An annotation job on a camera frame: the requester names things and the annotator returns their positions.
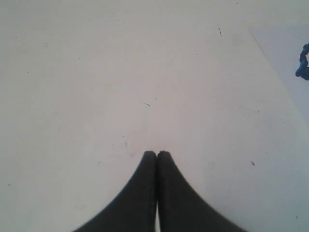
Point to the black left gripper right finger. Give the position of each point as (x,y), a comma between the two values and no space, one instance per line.
(180,208)

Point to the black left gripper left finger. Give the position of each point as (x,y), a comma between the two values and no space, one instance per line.
(134,208)

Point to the white sheet of paper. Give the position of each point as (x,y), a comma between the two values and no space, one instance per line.
(282,46)

